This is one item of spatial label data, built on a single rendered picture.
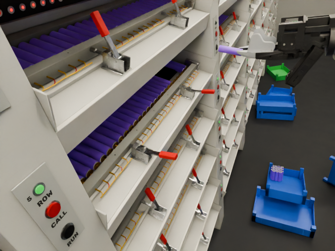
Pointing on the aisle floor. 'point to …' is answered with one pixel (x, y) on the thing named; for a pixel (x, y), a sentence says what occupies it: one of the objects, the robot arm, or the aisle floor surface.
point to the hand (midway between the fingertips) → (243, 53)
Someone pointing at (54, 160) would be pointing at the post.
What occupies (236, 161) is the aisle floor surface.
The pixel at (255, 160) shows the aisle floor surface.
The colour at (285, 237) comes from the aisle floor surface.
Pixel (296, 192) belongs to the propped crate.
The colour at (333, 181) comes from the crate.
